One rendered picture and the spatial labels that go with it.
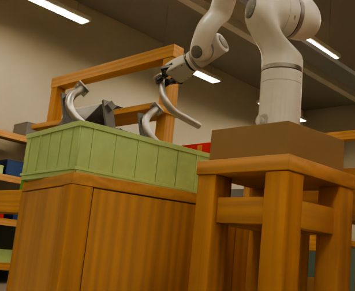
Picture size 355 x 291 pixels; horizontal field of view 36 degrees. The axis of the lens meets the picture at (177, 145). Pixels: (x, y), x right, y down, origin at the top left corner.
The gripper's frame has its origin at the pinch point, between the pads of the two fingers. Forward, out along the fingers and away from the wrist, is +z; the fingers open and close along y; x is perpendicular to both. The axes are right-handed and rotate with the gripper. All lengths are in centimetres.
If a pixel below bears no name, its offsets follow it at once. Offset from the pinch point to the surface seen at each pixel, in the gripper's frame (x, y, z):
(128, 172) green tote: 56, 25, -1
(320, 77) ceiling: -539, -697, 152
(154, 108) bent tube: 9.0, -2.0, 7.1
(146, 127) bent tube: 20.2, 2.2, 9.0
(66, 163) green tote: 55, 43, 8
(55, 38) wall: -508, -248, 403
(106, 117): 20.3, 18.6, 14.6
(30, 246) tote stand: 71, 35, 35
